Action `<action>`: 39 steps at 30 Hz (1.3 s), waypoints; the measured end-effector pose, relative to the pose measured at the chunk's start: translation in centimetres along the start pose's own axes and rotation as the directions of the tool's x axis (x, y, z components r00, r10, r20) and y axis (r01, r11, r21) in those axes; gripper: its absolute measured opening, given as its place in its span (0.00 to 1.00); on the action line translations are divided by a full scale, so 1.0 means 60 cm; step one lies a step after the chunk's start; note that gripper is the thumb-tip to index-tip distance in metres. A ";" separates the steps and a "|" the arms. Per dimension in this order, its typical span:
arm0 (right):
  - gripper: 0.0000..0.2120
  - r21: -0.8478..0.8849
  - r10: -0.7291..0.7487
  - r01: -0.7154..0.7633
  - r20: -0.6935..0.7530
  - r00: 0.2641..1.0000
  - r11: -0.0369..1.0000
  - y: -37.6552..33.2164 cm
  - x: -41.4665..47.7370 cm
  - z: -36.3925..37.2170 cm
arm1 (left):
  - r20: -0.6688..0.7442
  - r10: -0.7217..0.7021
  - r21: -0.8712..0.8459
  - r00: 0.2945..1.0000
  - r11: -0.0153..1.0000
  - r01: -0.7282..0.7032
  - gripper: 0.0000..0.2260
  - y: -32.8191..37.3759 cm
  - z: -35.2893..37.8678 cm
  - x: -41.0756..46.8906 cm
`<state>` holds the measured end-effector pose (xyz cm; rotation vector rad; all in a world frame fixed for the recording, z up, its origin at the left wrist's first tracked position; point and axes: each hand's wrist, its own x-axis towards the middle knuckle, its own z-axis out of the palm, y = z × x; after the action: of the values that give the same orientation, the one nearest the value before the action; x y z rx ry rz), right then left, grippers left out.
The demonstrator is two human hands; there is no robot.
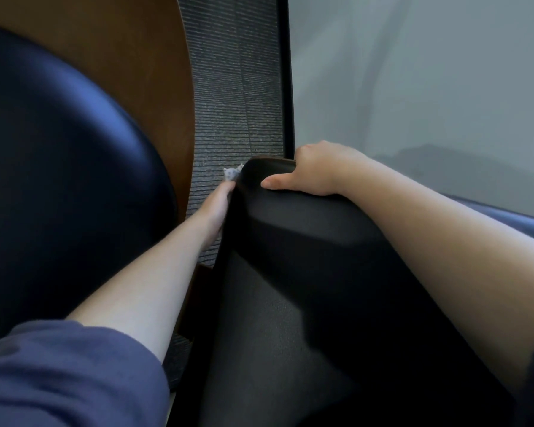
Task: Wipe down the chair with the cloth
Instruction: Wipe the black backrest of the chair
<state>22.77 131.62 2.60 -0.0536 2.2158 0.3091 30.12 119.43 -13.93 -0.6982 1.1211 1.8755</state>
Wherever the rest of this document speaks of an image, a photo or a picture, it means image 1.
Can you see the person's right forearm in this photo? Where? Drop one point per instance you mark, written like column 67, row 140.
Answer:
column 463, row 262

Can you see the wooden chair with black cushion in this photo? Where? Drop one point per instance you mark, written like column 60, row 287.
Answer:
column 293, row 306

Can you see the person's left forearm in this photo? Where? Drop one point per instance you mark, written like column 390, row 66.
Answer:
column 151, row 289

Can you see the person's right hand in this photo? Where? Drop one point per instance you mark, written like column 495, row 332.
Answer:
column 325, row 173

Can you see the light blue cleaning cloth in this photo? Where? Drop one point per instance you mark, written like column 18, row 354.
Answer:
column 231, row 173

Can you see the person's left hand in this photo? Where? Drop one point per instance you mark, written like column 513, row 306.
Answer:
column 216, row 213

